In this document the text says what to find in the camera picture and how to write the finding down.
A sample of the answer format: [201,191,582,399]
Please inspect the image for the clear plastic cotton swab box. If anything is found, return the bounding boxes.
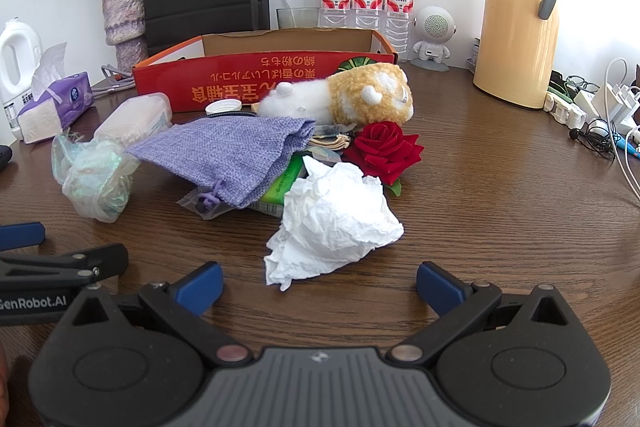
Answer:
[94,93,173,142]

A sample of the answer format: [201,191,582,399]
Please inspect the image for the yellow thermos jug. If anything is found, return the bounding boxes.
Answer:
[472,0,562,110]

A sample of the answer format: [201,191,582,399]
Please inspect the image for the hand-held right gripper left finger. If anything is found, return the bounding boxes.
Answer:
[60,261,253,365]

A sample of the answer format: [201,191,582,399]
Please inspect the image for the small clear plastic sachet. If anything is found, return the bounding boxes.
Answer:
[177,187,223,222]

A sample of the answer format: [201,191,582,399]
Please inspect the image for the white bottle cap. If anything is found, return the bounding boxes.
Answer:
[205,99,242,116]

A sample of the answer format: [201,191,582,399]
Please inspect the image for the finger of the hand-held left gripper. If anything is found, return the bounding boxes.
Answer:
[0,243,129,290]
[0,222,47,254]

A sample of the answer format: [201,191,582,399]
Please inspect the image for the beige cloth pouch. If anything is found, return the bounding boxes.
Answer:
[306,133,353,154]

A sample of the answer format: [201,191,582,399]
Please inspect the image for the green packet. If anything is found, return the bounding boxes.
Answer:
[247,154,306,215]

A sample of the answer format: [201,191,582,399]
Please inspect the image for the white tissue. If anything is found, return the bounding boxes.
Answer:
[263,155,405,293]

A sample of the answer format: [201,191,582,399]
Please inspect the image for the purple linen pouch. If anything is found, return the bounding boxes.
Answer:
[125,116,317,209]

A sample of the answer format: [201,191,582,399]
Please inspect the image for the purple white textured vase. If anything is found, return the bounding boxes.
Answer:
[101,0,148,68]

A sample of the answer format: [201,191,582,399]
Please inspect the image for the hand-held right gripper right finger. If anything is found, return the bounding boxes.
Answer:
[387,261,583,365]

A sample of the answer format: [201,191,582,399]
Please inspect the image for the white robot speaker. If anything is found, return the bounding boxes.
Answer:
[410,6,458,70]

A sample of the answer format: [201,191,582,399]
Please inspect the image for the purple tissue pack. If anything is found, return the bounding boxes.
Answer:
[17,42,96,145]

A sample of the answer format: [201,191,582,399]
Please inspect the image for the red cardboard box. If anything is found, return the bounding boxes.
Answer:
[131,28,399,114]

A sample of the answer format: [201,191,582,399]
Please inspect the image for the iridescent plastic bag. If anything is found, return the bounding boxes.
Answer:
[51,130,141,224]

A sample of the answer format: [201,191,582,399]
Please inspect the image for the purple braided cable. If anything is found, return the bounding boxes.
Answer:
[90,64,136,100]

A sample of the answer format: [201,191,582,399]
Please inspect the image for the white detergent bottle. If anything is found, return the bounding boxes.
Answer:
[0,19,43,140]

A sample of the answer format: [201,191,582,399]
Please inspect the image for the white power strip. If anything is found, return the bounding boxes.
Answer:
[544,92,640,138]

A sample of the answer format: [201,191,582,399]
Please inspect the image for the red fabric rose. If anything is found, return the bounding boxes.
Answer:
[342,121,426,198]

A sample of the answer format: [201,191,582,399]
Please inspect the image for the white charger adapter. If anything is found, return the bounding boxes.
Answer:
[602,83,640,128]
[574,88,603,118]

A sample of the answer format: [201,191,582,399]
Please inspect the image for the power strip with chargers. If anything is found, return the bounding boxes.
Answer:
[602,57,640,202]

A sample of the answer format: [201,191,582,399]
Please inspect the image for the yellow white plush toy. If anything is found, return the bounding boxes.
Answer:
[255,62,415,125]

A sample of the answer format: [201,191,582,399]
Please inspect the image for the black earphones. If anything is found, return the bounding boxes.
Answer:
[569,119,617,160]

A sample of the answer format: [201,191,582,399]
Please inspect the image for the grey glass cup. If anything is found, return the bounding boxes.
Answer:
[276,8,320,30]

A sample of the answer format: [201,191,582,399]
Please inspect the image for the blue pen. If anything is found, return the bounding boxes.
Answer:
[612,134,640,160]

